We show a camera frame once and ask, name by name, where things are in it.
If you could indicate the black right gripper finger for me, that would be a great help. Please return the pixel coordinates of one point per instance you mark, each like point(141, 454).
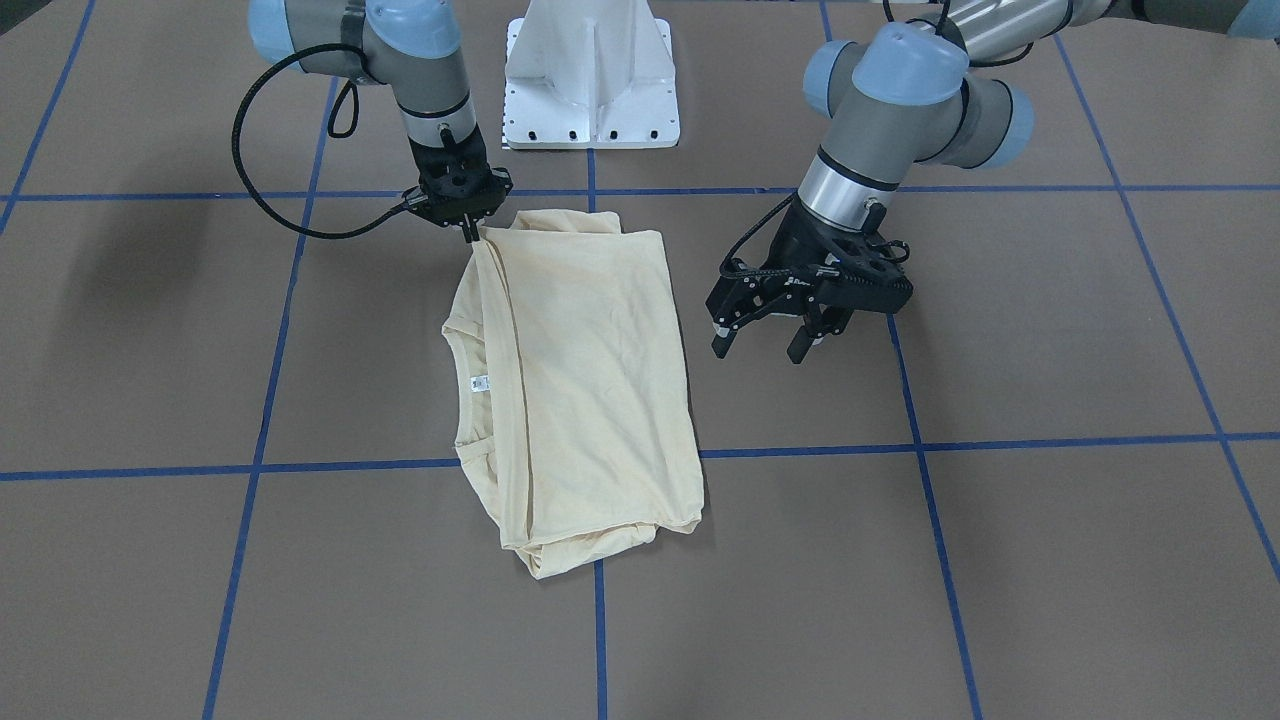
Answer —
point(470, 226)

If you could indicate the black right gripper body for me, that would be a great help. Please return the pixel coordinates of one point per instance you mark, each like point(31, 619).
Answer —
point(468, 231)

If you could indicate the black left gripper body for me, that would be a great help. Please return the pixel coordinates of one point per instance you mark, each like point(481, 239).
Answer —
point(806, 240)

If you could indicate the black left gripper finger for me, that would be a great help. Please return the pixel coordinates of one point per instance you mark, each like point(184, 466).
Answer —
point(819, 322)
point(726, 330)

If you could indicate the beige long-sleeve printed shirt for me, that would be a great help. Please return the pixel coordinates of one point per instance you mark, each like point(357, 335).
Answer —
point(575, 428)

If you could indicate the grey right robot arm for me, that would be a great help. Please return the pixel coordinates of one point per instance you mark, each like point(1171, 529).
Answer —
point(412, 47)

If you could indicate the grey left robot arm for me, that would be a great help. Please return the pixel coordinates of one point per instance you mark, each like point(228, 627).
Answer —
point(910, 97)

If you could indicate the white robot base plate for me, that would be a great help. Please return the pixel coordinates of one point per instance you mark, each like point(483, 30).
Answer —
point(586, 75)

